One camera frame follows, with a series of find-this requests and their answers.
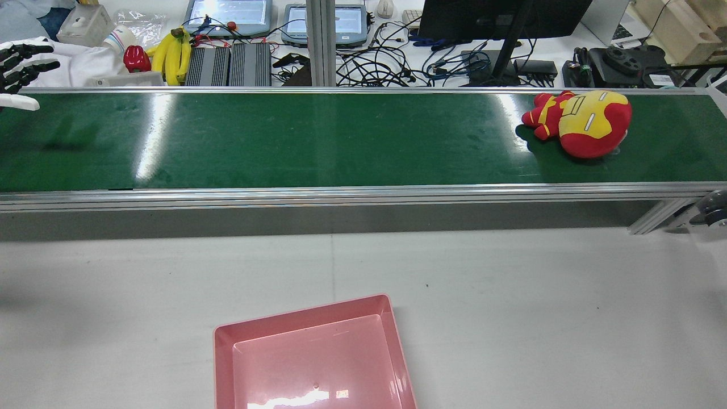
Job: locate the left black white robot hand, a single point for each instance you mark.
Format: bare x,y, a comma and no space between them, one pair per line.
14,71

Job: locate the red yellow plush toy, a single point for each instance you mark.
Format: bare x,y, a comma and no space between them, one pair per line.
590,122

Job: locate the pink plastic basket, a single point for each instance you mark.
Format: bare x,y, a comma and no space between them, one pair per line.
318,358

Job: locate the blue cloth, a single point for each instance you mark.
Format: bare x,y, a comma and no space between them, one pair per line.
23,20

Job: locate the white cloth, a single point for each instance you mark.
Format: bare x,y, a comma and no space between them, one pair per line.
85,65

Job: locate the clear plastic box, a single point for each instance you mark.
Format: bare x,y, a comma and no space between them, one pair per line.
85,25

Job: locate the striped paper cup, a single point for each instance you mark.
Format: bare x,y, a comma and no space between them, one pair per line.
119,38

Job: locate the flat grey box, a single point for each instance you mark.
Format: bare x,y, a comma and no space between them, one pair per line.
125,79

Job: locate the red toy fruit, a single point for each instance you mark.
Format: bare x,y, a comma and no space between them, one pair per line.
136,58

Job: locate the clear plastic bag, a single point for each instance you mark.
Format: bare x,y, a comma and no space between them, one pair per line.
142,23

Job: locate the yellow banana bunch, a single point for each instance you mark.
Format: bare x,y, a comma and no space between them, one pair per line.
170,57

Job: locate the black finned power box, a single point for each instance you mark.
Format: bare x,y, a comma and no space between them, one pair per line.
207,67
250,65

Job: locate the grey teach pendant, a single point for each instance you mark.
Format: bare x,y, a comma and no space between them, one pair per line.
349,25
227,14

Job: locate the black handheld device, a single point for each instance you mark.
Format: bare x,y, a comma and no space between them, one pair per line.
292,71

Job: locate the green conveyor belt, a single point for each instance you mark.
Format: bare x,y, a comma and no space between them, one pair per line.
341,142

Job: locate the white computer mouse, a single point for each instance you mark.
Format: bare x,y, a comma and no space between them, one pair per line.
385,8

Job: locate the beige keypad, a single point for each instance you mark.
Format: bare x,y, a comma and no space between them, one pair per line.
412,18

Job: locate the black computer monitor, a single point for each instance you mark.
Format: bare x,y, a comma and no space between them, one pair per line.
483,17

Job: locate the black hub box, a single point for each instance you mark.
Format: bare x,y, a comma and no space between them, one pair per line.
537,68

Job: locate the silver laptop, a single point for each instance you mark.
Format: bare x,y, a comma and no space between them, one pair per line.
613,23

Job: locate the black controller device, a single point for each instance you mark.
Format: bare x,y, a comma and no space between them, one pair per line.
619,65

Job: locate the wooden box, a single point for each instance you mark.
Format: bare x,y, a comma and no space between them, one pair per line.
676,28

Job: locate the grey caster wheel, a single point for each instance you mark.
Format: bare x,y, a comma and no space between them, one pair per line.
714,209

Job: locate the aluminium profile post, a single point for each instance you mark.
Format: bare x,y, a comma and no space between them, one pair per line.
321,40

